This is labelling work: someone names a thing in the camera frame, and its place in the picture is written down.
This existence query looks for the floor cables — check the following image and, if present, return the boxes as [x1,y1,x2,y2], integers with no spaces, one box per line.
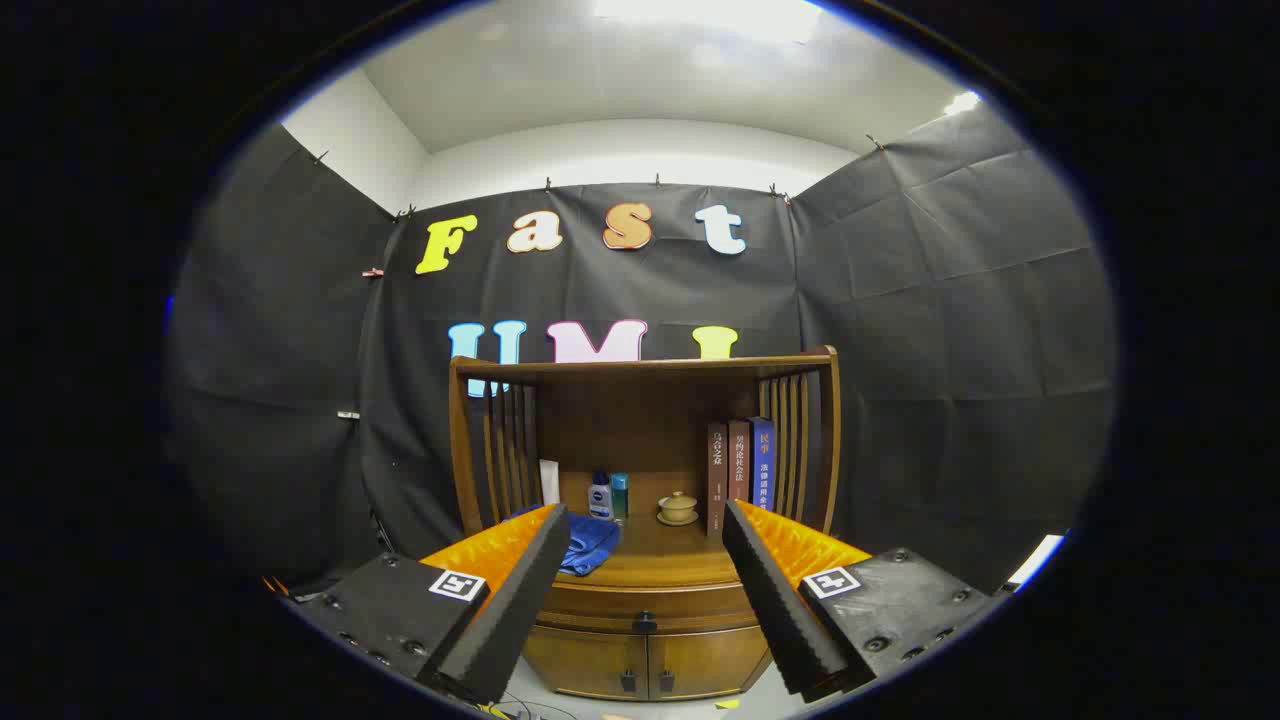
[480,700,581,720]

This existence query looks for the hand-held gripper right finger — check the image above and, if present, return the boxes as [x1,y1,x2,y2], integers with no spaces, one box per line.
[720,498,1006,703]

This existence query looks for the wooden countertop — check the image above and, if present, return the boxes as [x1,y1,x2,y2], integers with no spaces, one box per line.
[520,513,746,591]

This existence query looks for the wooden drawer with black knob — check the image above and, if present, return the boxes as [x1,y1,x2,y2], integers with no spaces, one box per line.
[535,578,761,637]

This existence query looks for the dark brown book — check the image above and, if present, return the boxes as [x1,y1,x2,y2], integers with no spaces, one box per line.
[706,422,729,538]

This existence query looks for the brown wooden cabinet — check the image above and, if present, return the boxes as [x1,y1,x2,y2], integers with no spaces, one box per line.
[448,346,843,701]

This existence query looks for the blue book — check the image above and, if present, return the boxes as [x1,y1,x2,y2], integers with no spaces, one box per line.
[749,416,776,513]

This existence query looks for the wooden cabinet door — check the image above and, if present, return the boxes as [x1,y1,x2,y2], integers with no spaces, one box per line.
[647,625,773,701]
[520,628,651,699]

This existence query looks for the blue folded towel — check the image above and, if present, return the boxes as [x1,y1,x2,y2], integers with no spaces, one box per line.
[505,508,623,577]

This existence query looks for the reddish brown book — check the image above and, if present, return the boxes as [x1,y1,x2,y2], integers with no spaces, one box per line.
[727,420,752,511]

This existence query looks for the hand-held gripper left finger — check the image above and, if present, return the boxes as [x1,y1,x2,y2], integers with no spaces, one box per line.
[270,503,573,706]

